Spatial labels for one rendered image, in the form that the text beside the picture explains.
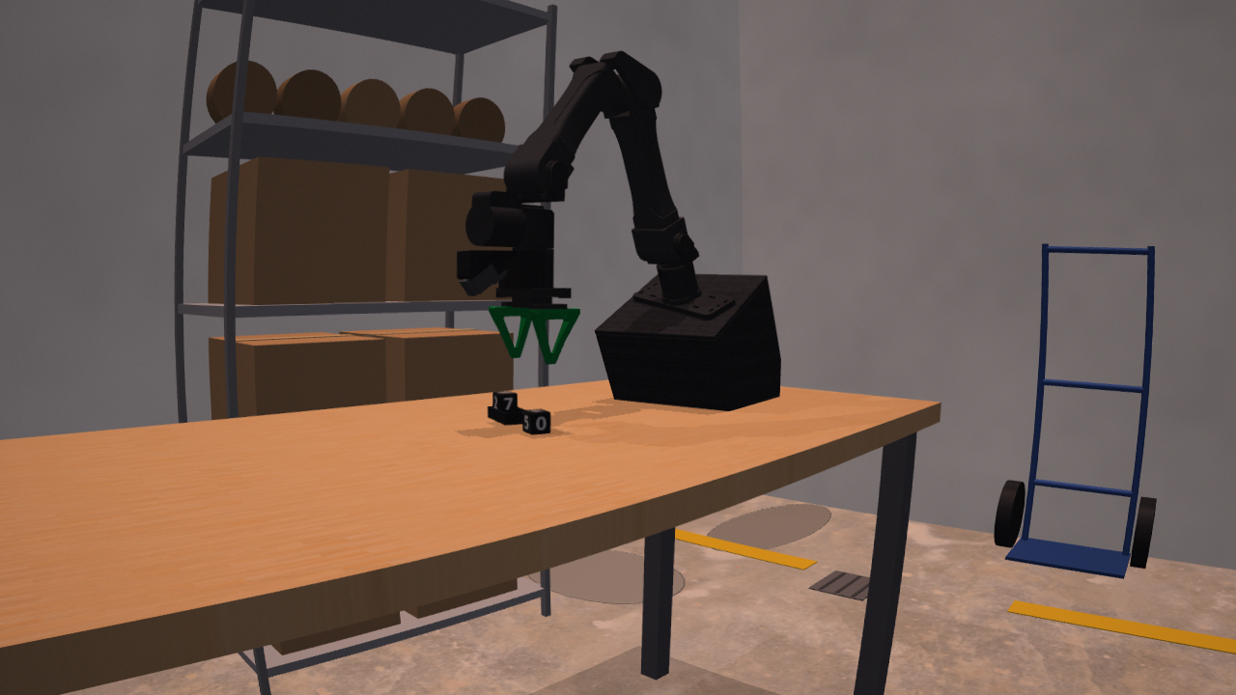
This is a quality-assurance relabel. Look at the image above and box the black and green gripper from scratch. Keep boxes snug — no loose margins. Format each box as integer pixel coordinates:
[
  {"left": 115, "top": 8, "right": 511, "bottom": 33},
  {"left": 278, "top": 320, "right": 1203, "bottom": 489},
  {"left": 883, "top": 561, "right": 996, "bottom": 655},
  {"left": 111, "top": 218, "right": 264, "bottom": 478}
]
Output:
[{"left": 489, "top": 249, "right": 580, "bottom": 364}]

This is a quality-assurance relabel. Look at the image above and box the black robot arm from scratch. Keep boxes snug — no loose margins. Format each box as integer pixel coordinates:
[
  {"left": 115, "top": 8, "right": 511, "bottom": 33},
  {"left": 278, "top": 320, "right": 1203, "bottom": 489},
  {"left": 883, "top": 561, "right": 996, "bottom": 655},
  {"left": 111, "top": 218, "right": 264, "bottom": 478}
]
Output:
[{"left": 457, "top": 51, "right": 735, "bottom": 320}]

